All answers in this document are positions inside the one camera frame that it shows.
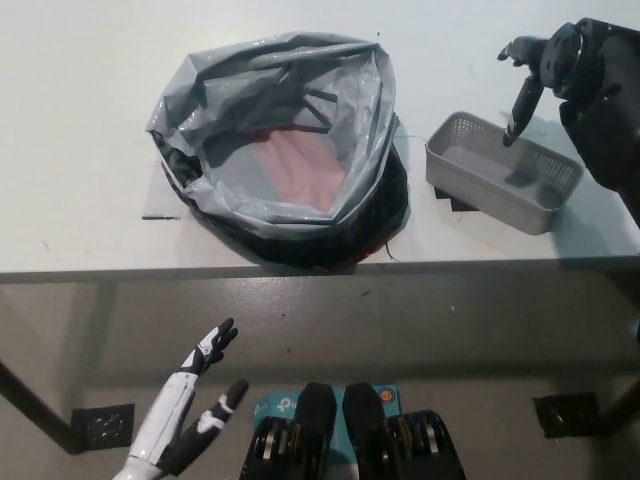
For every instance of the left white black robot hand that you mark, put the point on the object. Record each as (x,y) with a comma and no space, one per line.
(170,420)

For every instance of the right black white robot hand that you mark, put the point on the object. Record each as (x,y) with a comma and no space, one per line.
(562,60)

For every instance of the grey perforated rectangular basket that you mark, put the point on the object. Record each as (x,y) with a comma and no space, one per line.
(480,170)

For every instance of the grey plastic bag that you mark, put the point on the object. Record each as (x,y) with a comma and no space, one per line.
(240,110)

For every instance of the red item inside bag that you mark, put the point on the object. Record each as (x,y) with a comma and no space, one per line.
(300,170)

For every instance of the black table leg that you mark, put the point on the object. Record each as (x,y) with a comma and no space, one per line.
(35,405)

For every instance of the black tape patch on table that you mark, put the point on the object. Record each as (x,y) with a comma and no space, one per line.
(452,200)

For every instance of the thin black tape strip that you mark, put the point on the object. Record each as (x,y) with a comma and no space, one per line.
(160,218)

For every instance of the dark thread piece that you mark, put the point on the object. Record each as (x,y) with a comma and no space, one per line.
(389,252)

